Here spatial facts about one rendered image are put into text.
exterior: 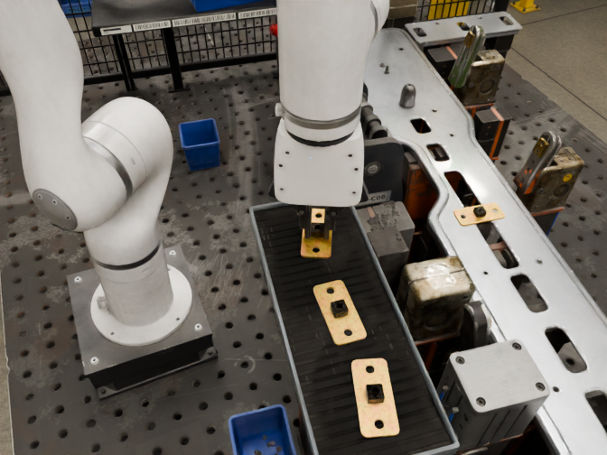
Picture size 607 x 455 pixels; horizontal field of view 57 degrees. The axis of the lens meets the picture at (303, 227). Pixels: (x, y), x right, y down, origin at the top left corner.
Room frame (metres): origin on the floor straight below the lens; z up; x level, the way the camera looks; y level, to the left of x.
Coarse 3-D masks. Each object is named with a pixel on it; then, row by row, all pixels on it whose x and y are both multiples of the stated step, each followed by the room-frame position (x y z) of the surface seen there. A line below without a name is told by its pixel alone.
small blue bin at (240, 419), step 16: (240, 416) 0.40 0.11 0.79; (256, 416) 0.41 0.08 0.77; (272, 416) 0.41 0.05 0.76; (240, 432) 0.40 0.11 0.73; (256, 432) 0.40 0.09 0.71; (272, 432) 0.41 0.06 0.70; (288, 432) 0.37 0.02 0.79; (240, 448) 0.38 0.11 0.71; (256, 448) 0.38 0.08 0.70; (272, 448) 0.38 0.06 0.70; (288, 448) 0.36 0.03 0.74
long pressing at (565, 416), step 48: (384, 48) 1.23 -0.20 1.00; (384, 96) 1.03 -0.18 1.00; (432, 96) 1.03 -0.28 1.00; (480, 192) 0.73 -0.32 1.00; (480, 240) 0.61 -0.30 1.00; (528, 240) 0.61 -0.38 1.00; (480, 288) 0.51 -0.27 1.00; (576, 288) 0.51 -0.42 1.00; (528, 336) 0.43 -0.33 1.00; (576, 336) 0.43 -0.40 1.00; (576, 384) 0.35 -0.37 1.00; (576, 432) 0.29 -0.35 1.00
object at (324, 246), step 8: (312, 216) 0.51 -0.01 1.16; (312, 224) 0.49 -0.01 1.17; (320, 224) 0.49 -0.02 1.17; (312, 232) 0.48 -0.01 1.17; (320, 232) 0.48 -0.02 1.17; (304, 240) 0.47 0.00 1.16; (312, 240) 0.47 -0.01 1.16; (320, 240) 0.47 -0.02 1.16; (328, 240) 0.47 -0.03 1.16; (304, 248) 0.46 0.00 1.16; (312, 248) 0.46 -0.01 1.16; (320, 248) 0.46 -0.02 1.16; (328, 248) 0.46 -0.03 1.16; (304, 256) 0.44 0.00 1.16; (312, 256) 0.44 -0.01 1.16; (320, 256) 0.44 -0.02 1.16; (328, 256) 0.44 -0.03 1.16
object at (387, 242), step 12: (396, 228) 0.55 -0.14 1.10; (372, 240) 0.53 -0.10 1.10; (384, 240) 0.53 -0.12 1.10; (396, 240) 0.53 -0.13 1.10; (384, 252) 0.50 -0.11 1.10; (396, 252) 0.50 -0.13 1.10; (384, 264) 0.50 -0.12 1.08; (396, 264) 0.50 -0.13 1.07; (396, 276) 0.51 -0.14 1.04; (396, 288) 0.51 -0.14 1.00
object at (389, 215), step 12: (384, 204) 0.62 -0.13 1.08; (396, 204) 0.62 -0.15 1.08; (360, 216) 0.60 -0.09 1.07; (372, 216) 0.60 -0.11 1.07; (384, 216) 0.59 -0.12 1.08; (396, 216) 0.59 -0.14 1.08; (408, 216) 0.59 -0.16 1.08; (372, 228) 0.57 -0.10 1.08; (384, 228) 0.57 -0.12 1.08; (408, 228) 0.57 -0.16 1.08; (408, 240) 0.57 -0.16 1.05; (408, 252) 0.57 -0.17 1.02
